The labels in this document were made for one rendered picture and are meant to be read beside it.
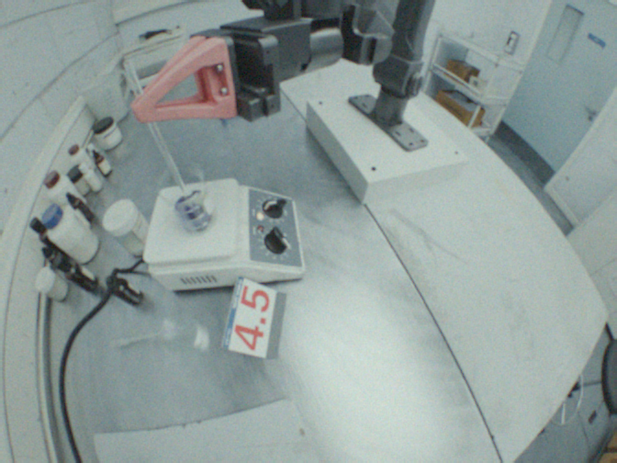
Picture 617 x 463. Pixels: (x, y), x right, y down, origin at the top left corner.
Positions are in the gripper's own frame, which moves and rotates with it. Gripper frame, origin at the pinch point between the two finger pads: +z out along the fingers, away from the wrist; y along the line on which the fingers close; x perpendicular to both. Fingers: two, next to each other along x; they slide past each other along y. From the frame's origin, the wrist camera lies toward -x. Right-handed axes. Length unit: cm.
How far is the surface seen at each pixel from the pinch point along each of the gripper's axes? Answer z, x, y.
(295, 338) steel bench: -0.1, 24.9, 15.2
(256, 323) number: 2.2, 23.1, 10.9
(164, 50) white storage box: -32, 17, -108
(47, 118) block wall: 20, 9, -63
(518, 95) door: -312, 59, 24
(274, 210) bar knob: -9.4, 19.9, 1.5
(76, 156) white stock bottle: 15, 18, -45
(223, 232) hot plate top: -1.5, 16.1, 2.2
